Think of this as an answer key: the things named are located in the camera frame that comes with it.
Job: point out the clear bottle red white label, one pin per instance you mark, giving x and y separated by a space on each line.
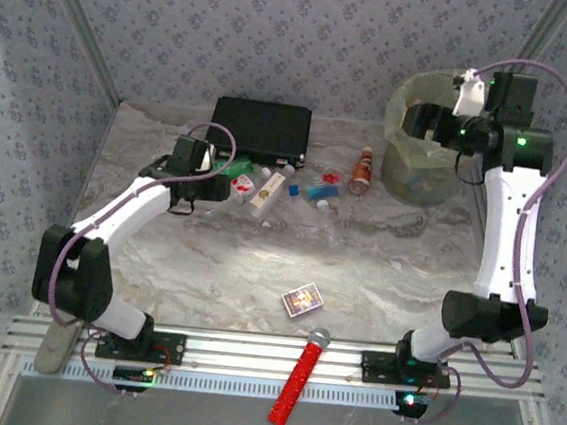
241 188

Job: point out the green plastic bottle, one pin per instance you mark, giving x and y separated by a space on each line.
240 167

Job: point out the white bottle gold label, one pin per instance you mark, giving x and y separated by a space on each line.
267 193

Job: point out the clear bottle blue red label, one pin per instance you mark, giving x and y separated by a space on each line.
321 192

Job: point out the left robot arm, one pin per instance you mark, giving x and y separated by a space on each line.
123 212

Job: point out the translucent green plastic bin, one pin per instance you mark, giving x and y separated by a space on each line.
417 185

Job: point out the black hard case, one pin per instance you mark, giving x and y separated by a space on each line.
267 125

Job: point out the orange brown drink bottle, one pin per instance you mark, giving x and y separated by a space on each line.
361 172

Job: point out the clear bottle white cap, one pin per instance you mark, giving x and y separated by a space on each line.
323 205

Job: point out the purple card box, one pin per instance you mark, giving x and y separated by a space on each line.
302 300

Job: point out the small circuit board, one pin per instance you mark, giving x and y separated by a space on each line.
134 375
411 403

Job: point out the red glitter microphone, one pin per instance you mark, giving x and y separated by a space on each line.
297 379

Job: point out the grey flat block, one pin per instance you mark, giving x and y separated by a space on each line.
56 351

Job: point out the aluminium frame post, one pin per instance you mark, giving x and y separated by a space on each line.
87 28
552 17

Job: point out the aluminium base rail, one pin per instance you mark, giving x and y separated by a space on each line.
259 356

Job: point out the aluminium side rail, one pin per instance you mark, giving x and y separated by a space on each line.
516 349

